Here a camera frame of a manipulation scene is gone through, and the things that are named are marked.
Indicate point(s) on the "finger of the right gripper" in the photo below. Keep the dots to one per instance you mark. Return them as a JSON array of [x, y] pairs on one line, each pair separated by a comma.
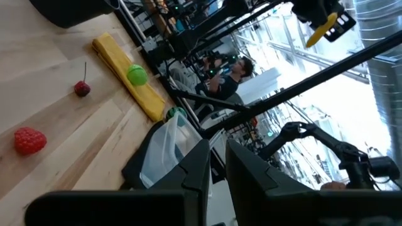
[[342, 26]]

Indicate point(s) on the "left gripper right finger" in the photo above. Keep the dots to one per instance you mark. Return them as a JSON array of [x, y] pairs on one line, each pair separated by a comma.
[[282, 204]]

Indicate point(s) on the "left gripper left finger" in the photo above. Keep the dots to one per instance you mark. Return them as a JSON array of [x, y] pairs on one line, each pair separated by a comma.
[[176, 207]]

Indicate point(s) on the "yellow banana toy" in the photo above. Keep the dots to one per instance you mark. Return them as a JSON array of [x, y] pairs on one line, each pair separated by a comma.
[[322, 29]]

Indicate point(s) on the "striped green watermelon toy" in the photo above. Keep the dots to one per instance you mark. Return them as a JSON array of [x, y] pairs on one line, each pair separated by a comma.
[[176, 111]]

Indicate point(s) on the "light green lime toy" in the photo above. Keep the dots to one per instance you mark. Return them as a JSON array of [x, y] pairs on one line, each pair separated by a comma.
[[137, 75]]

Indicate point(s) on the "red raspberry toy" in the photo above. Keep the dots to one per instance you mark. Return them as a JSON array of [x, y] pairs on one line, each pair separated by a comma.
[[29, 141]]

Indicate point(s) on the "background black robot arm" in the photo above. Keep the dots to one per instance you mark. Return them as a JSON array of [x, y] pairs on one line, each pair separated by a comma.
[[345, 150]]

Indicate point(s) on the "clear plastic tupperware container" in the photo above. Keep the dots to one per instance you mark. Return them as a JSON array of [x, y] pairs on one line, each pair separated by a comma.
[[166, 150]]

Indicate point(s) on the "seated person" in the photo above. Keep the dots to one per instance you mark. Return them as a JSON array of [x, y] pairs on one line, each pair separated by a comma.
[[226, 88]]

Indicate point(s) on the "yellow cloth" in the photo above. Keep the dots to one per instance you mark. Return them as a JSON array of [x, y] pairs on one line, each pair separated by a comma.
[[141, 94]]

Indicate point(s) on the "dark red cherry toy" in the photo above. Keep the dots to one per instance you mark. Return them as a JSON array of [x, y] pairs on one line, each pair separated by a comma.
[[82, 88]]

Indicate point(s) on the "leafy plant in black pot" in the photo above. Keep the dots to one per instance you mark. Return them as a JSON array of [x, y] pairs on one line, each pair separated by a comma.
[[69, 12]]

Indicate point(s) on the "black aluminium rig frame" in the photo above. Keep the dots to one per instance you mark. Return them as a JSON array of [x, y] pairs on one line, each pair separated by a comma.
[[314, 81]]

